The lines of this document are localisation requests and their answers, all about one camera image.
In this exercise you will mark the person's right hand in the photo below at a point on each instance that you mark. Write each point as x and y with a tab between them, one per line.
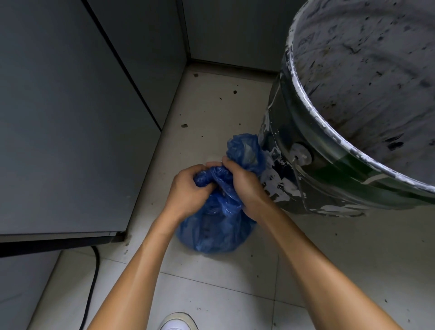
251	193

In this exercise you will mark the person's left hand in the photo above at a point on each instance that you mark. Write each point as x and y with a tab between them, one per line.
183	193

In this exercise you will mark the blue plastic bag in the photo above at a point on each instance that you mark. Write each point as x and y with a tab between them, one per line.
214	231

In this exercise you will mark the paint-stained bucket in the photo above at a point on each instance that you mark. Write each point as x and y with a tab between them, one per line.
357	68

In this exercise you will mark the person's right forearm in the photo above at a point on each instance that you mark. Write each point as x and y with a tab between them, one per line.
316	272

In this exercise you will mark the person's left forearm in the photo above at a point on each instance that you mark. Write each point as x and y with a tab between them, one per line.
136	278

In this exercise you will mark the white left sneaker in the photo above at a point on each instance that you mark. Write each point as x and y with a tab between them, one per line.
178	323

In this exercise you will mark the grey vented cabinet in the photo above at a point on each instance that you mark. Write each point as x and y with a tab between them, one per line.
231	30

